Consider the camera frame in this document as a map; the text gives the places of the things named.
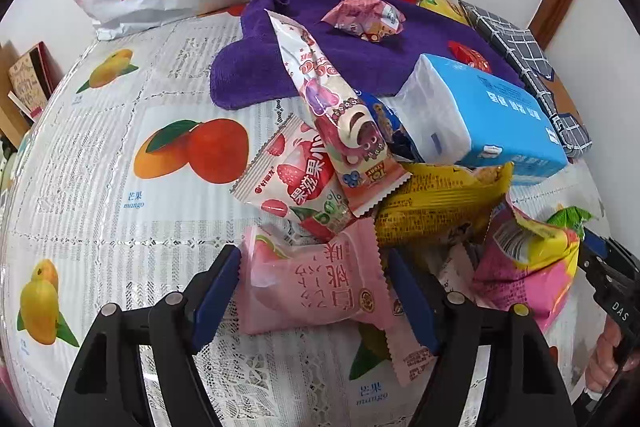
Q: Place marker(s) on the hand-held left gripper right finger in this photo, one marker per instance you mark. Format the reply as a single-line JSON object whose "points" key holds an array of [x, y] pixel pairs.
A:
{"points": [[412, 302]]}

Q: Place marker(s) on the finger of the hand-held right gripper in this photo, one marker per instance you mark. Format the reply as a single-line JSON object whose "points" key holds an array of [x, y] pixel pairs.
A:
{"points": [[595, 243], [600, 277]]}

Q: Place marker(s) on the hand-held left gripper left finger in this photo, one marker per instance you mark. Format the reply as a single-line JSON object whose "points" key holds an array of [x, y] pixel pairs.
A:
{"points": [[215, 302]]}

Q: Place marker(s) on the green snack packet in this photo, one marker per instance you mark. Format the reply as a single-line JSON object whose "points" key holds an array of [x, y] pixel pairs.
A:
{"points": [[570, 219]]}

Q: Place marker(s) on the pink and yellow chips bag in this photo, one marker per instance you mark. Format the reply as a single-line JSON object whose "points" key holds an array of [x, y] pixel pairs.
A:
{"points": [[520, 272]]}

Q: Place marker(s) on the pink cake packet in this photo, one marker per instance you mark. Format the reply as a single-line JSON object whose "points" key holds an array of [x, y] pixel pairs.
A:
{"points": [[310, 287]]}

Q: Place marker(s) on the yellow snack packet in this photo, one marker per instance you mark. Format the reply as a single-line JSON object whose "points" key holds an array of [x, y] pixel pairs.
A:
{"points": [[435, 207]]}

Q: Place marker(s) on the long pink snack packet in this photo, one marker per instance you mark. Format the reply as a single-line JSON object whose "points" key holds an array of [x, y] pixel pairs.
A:
{"points": [[325, 107]]}

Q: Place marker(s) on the person's right hand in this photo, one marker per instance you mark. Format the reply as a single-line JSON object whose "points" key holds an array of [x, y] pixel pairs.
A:
{"points": [[602, 357]]}

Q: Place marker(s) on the white snack packet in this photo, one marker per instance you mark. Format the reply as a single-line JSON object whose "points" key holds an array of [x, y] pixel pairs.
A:
{"points": [[457, 272]]}

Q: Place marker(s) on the fruit print tablecloth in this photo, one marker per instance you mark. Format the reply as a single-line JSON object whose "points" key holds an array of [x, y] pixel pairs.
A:
{"points": [[125, 257]]}

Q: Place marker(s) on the strawberry print snack packet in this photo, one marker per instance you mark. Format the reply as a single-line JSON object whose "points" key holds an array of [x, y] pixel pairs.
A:
{"points": [[295, 182]]}

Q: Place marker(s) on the blue tissue pack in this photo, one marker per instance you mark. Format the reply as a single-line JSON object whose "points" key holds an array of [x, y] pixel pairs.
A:
{"points": [[490, 117]]}

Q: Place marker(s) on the blue cookie packet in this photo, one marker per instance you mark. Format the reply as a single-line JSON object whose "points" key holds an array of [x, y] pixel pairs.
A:
{"points": [[387, 122]]}

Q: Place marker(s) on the grey checked cloth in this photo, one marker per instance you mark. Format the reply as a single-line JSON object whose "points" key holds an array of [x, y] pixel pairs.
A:
{"points": [[530, 52]]}

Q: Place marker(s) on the small red candy wrapper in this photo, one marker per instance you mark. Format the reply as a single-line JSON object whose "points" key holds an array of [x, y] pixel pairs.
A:
{"points": [[470, 56]]}

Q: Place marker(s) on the purple towel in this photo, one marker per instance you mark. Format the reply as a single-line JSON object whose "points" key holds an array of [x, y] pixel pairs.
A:
{"points": [[360, 62]]}

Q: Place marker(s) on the yellow chips packet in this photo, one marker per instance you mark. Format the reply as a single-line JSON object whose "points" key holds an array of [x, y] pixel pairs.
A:
{"points": [[440, 7]]}

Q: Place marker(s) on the crumpled pink snack packet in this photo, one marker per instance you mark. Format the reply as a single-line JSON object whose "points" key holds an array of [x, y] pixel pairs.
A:
{"points": [[365, 17]]}

